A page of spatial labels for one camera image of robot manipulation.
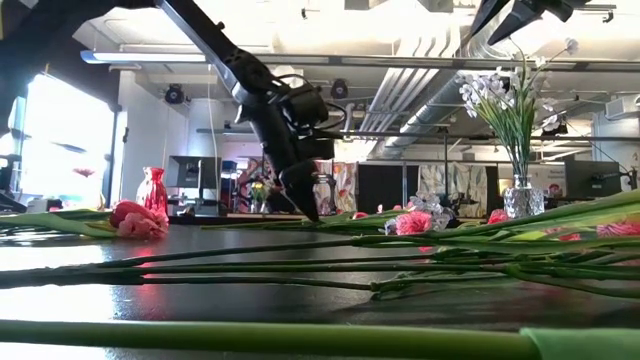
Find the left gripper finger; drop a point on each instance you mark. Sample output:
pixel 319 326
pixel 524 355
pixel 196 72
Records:
pixel 305 190

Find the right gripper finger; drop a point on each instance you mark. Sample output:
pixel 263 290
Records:
pixel 520 17
pixel 492 12

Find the pink artificial flower spray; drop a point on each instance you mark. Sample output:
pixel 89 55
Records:
pixel 145 226
pixel 412 222
pixel 575 212
pixel 510 270

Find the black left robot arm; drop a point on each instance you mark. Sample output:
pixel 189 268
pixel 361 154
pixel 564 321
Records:
pixel 240 65

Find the red glass vase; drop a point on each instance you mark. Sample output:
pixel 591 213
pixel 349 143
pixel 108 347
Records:
pixel 155 190

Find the clear cut-glass vase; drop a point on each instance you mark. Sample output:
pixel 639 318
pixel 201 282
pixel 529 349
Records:
pixel 522 200

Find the colourful patterned curtain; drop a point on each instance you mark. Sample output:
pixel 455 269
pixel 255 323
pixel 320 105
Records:
pixel 345 185

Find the black ceiling spotlight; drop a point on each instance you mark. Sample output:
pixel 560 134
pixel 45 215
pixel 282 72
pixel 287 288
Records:
pixel 339 89
pixel 174 94

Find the black cabinet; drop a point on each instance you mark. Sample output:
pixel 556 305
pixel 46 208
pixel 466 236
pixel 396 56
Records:
pixel 385 187

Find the grey monitor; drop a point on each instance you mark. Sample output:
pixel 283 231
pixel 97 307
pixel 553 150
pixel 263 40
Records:
pixel 192 172

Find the white air conditioning unit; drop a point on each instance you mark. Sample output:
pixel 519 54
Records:
pixel 622 106

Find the black monitor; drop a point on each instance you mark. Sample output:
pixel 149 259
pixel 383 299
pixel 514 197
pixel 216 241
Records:
pixel 592 179

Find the large bright window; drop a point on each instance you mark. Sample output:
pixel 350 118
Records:
pixel 70 140

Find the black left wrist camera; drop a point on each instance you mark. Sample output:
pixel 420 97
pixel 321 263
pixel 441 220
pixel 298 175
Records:
pixel 310 107

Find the black metal rack frame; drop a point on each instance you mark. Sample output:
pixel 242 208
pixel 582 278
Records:
pixel 400 134

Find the silver ventilation duct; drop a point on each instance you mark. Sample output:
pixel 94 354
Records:
pixel 400 100

